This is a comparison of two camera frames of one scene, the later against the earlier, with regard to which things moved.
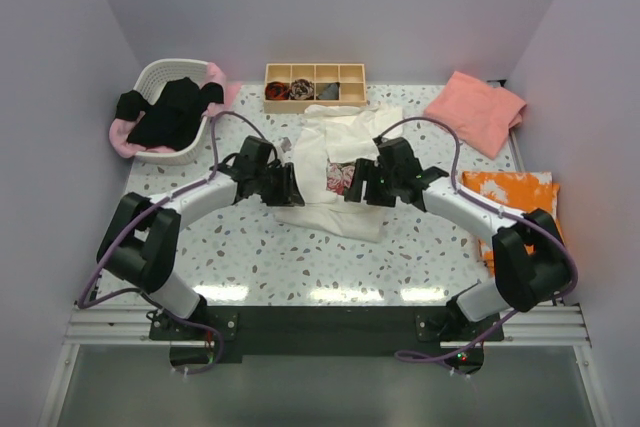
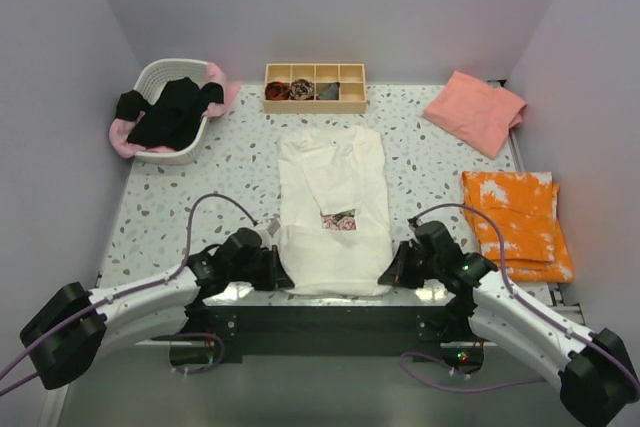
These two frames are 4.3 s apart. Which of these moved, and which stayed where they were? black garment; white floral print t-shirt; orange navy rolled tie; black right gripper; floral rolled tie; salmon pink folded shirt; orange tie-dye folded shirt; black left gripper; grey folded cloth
Moved: white floral print t-shirt; black left gripper; black right gripper
Stayed: orange tie-dye folded shirt; salmon pink folded shirt; grey folded cloth; floral rolled tie; black garment; orange navy rolled tie
